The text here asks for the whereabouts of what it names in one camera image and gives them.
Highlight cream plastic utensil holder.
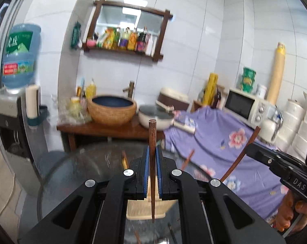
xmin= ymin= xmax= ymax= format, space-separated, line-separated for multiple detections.
xmin=126 ymin=176 xmax=177 ymax=220

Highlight round glass table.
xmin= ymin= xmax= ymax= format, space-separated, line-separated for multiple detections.
xmin=36 ymin=142 xmax=213 ymax=244

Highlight green stacked bowls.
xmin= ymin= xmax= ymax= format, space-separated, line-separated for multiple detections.
xmin=240 ymin=67 xmax=256 ymax=94

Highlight water dispenser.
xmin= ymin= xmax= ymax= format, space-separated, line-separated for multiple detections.
xmin=0 ymin=88 xmax=48 ymax=197

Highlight yellow soap bottle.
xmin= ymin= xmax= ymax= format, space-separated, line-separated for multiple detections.
xmin=85 ymin=79 xmax=97 ymax=100

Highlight brown white rice cooker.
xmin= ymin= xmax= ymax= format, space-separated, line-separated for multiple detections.
xmin=157 ymin=87 xmax=190 ymax=111

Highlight dark soy sauce bottle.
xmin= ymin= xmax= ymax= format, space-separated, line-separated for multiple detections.
xmin=136 ymin=26 xmax=149 ymax=54

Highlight person's right hand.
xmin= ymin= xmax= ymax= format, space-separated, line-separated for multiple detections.
xmin=275 ymin=190 xmax=307 ymax=233

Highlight paper cup dispenser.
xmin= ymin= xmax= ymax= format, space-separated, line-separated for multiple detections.
xmin=25 ymin=84 xmax=48 ymax=129

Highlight beige tall roll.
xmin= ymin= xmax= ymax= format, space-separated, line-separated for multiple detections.
xmin=267 ymin=42 xmax=286 ymax=105

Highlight white kettle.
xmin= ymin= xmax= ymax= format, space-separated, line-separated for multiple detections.
xmin=258 ymin=109 xmax=284 ymax=144

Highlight brown glass bottle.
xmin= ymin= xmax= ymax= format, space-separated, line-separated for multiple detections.
xmin=211 ymin=89 xmax=221 ymax=109

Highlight all-steel spoon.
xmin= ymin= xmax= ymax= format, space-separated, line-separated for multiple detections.
xmin=154 ymin=237 xmax=170 ymax=244

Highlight plastic bag with items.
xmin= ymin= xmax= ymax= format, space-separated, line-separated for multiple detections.
xmin=57 ymin=96 xmax=92 ymax=126

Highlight blue water jug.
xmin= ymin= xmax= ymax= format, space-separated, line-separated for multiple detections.
xmin=1 ymin=23 xmax=41 ymax=94

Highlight white pan with lid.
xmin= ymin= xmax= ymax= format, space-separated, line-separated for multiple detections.
xmin=138 ymin=105 xmax=195 ymax=134

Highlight white microwave oven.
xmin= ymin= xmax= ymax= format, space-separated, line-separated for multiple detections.
xmin=223 ymin=88 xmax=275 ymax=128

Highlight beige cloth cover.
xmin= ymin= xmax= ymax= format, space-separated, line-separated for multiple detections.
xmin=0 ymin=121 xmax=22 ymax=219

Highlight yellow roll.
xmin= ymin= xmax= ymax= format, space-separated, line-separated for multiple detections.
xmin=202 ymin=73 xmax=218 ymax=106

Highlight wooden framed wall shelf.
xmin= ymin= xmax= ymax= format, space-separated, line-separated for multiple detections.
xmin=82 ymin=0 xmax=173 ymax=62

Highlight purple floral cloth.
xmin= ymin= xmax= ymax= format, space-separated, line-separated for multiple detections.
xmin=164 ymin=106 xmax=288 ymax=222

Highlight wooden counter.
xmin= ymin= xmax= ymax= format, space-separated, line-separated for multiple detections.
xmin=56 ymin=117 xmax=166 ymax=151

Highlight brass faucet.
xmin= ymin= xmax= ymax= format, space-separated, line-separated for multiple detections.
xmin=123 ymin=81 xmax=135 ymax=99

